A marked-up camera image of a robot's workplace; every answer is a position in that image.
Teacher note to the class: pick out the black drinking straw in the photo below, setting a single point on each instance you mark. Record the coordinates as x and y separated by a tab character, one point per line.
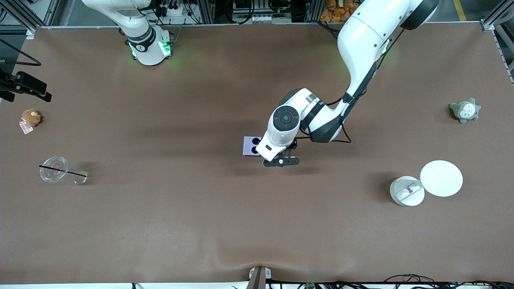
60	170

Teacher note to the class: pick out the white round container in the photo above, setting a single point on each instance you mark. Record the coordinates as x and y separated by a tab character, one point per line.
401	196

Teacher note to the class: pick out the grey green totoro plush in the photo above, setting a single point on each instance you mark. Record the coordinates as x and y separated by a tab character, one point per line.
466	111

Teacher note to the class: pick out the white power strip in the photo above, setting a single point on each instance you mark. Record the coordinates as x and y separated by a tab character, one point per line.
176	10

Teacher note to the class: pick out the control box with connectors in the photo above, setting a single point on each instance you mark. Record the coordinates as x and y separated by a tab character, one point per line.
261	18

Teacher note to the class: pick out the white printed plush tag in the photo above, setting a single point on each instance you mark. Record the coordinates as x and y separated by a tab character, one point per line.
26	128

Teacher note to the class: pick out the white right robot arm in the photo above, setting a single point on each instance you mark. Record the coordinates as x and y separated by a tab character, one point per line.
146	44

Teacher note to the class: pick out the orange toy pile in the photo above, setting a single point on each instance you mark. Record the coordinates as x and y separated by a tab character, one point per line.
333	12

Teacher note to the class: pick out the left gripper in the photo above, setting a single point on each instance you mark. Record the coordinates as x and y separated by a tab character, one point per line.
293	146

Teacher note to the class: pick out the clear plastic cup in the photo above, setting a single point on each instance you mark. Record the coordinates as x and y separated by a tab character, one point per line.
52	176

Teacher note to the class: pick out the white round lid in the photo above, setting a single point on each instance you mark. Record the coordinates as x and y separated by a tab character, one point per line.
441	178

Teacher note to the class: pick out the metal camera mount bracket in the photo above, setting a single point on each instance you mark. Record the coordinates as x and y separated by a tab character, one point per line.
259	279

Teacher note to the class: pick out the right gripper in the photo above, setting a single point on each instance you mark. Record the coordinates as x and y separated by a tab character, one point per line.
28	83

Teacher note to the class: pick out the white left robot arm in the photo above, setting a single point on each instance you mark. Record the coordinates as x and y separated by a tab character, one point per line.
361	40

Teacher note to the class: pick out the aluminium frame post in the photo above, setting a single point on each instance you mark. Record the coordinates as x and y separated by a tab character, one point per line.
24	14
496	16

